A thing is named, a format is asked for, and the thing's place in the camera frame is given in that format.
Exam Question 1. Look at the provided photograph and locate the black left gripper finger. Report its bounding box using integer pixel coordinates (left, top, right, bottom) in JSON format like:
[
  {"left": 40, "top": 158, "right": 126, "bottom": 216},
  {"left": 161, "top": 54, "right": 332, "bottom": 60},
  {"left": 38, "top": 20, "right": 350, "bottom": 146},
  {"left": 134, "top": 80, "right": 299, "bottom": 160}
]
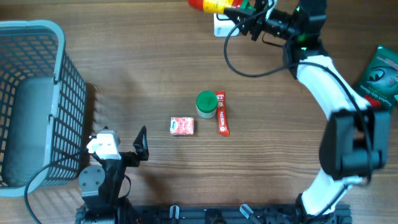
[
  {"left": 133, "top": 126, "right": 149, "bottom": 153},
  {"left": 89, "top": 126, "right": 109, "bottom": 139}
]

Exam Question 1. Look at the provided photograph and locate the red sauce bottle green cap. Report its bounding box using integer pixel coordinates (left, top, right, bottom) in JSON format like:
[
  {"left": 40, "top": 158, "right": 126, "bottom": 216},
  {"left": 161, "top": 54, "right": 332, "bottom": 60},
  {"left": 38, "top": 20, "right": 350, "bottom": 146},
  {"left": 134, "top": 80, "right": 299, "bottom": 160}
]
[{"left": 187, "top": 0, "right": 251, "bottom": 14}]

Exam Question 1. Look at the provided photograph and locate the red white small box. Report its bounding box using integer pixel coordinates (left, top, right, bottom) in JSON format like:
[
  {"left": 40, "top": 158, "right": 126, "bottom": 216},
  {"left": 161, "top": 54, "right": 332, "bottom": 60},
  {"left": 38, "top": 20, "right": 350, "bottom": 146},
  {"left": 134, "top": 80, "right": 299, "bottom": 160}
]
[{"left": 170, "top": 117, "right": 194, "bottom": 136}]

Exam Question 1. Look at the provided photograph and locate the green lid jar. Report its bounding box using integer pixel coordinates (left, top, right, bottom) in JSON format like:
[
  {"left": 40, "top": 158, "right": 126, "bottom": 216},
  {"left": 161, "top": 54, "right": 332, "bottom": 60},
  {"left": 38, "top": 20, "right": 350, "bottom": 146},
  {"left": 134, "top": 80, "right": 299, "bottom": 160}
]
[{"left": 196, "top": 91, "right": 218, "bottom": 119}]

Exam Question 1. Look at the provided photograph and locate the red coffee stick sachet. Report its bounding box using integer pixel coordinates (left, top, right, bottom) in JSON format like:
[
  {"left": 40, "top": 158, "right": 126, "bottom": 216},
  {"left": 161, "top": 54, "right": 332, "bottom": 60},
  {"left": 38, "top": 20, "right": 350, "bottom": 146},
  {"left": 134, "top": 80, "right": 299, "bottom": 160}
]
[{"left": 215, "top": 91, "right": 229, "bottom": 136}]

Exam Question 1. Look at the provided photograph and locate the green glove package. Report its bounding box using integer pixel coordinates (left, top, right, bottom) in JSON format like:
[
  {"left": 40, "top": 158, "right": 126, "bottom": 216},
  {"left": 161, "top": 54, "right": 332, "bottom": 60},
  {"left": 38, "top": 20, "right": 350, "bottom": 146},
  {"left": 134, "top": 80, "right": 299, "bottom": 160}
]
[{"left": 354, "top": 45, "right": 397, "bottom": 113}]

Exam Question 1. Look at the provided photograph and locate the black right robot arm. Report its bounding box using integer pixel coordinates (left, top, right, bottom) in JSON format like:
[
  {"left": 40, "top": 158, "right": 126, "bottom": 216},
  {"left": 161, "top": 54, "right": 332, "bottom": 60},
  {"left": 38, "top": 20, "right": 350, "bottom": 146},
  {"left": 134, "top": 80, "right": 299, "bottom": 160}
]
[{"left": 221, "top": 1, "right": 390, "bottom": 223}]

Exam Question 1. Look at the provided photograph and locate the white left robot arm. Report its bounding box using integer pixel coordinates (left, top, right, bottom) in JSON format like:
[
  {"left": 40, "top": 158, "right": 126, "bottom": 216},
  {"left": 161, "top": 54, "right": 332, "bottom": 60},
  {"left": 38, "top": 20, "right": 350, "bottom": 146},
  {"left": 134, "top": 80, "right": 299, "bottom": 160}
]
[{"left": 75, "top": 126, "right": 149, "bottom": 224}]

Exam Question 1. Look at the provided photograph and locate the white barcode scanner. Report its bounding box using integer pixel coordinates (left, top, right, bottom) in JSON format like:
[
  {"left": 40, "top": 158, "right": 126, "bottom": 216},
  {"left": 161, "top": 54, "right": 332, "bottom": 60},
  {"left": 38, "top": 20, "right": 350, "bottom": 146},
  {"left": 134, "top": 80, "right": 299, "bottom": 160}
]
[{"left": 213, "top": 14, "right": 235, "bottom": 37}]

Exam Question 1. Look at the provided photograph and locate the grey plastic basket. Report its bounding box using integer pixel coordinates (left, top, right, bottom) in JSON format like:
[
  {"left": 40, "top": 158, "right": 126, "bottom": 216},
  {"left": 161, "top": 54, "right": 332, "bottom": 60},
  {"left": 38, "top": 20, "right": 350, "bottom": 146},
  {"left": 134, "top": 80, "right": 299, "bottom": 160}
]
[{"left": 1, "top": 20, "right": 87, "bottom": 197}]

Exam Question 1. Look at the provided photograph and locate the black right camera cable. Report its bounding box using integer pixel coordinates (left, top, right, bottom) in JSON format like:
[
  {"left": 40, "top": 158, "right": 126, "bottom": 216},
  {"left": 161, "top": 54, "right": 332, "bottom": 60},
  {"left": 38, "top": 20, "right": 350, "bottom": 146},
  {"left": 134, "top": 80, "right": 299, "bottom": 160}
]
[{"left": 223, "top": 0, "right": 374, "bottom": 215}]

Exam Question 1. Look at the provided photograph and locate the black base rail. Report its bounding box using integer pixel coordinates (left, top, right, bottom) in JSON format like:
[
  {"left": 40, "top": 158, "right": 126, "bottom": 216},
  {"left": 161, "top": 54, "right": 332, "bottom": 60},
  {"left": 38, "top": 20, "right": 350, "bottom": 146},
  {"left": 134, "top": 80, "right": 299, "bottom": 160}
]
[{"left": 75, "top": 203, "right": 353, "bottom": 224}]

